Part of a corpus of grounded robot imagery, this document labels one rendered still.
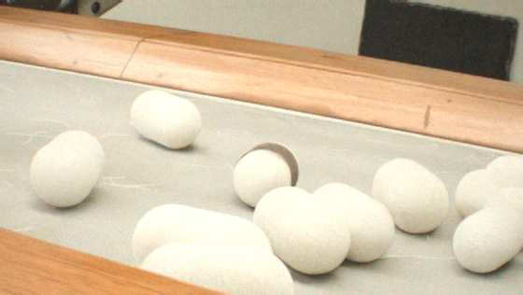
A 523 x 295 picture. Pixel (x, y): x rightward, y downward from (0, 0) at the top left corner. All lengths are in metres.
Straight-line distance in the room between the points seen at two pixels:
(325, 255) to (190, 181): 0.10
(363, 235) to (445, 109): 0.23
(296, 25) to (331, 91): 2.09
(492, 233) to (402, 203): 0.04
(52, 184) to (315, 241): 0.08
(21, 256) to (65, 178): 0.10
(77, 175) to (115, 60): 0.27
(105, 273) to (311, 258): 0.08
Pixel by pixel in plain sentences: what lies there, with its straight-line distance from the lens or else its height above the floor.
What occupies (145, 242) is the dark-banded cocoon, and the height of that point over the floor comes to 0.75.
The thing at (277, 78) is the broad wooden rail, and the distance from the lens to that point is 0.48.
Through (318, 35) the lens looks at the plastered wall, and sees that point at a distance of 2.53.
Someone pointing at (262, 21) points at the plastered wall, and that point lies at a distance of 2.61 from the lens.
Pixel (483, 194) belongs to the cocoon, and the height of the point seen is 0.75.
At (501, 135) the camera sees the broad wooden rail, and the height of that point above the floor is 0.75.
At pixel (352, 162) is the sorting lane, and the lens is 0.37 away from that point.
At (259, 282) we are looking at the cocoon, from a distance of 0.18.
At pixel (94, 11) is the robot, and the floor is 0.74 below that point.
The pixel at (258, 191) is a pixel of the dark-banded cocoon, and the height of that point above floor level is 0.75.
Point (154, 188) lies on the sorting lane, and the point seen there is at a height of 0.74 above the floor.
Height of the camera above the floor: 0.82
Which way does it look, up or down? 13 degrees down
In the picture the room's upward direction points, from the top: 6 degrees clockwise
